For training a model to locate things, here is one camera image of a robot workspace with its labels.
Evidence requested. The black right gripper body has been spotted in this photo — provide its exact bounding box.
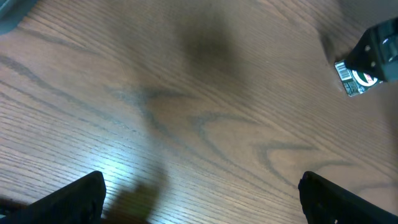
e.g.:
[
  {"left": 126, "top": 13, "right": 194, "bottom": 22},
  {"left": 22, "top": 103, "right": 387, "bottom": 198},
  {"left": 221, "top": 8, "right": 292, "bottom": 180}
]
[{"left": 377, "top": 18, "right": 397, "bottom": 81}]

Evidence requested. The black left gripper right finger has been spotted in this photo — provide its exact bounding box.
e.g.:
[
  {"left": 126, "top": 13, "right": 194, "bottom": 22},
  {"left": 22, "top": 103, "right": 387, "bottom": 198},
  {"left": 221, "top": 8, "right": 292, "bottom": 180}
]
[{"left": 298, "top": 171, "right": 397, "bottom": 224}]

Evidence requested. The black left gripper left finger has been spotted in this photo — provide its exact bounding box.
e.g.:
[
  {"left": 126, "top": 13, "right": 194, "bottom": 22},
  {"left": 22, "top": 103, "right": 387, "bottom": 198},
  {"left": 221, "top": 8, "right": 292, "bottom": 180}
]
[{"left": 1, "top": 171, "right": 106, "bottom": 224}]

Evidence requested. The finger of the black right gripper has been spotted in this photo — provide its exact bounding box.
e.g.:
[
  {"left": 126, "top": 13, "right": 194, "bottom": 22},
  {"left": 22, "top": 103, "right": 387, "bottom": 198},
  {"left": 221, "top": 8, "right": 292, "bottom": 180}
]
[{"left": 345, "top": 26, "right": 387, "bottom": 81}]

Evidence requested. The black healing ointment box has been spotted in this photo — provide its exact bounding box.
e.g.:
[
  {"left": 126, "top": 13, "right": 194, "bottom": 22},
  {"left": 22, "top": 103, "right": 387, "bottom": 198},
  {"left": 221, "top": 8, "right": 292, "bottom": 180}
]
[{"left": 334, "top": 60, "right": 382, "bottom": 97}]

